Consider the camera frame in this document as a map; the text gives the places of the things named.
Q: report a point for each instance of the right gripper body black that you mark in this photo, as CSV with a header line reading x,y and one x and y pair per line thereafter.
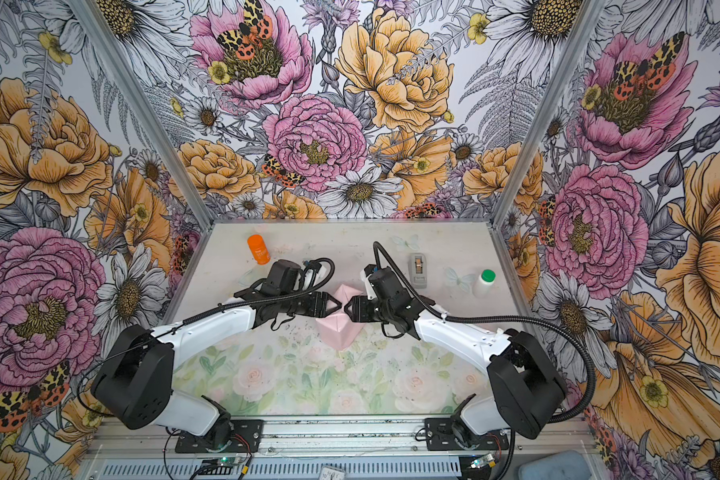
x,y
371,310

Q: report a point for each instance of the purple wrapping paper sheet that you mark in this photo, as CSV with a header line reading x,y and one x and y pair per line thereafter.
x,y
337,330

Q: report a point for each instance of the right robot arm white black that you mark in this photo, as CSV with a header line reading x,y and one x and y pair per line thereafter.
x,y
525,390

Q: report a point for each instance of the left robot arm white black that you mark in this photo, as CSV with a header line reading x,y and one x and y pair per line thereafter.
x,y
136,381

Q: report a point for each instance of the grey tape dispenser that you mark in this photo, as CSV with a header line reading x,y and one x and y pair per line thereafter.
x,y
418,270

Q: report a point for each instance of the orange tube bottle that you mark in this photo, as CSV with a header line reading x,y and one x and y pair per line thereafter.
x,y
258,249

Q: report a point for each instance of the white bottle green cap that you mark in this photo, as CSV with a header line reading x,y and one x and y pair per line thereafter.
x,y
483,283

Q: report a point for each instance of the blue-grey cloth pad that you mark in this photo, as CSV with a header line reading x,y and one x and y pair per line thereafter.
x,y
567,465

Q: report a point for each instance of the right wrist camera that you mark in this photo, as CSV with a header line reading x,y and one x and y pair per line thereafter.
x,y
381,283

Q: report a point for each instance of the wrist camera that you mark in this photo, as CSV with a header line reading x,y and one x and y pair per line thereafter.
x,y
381,283
284,275

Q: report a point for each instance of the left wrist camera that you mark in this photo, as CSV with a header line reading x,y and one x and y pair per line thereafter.
x,y
284,275

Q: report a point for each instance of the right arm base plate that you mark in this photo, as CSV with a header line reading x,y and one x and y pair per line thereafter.
x,y
445,434

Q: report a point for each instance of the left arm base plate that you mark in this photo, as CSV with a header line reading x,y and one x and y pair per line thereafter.
x,y
230,436

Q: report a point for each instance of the white slotted cable duct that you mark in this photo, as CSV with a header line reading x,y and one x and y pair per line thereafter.
x,y
360,467

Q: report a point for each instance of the aluminium front rail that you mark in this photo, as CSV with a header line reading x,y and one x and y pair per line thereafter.
x,y
329,436

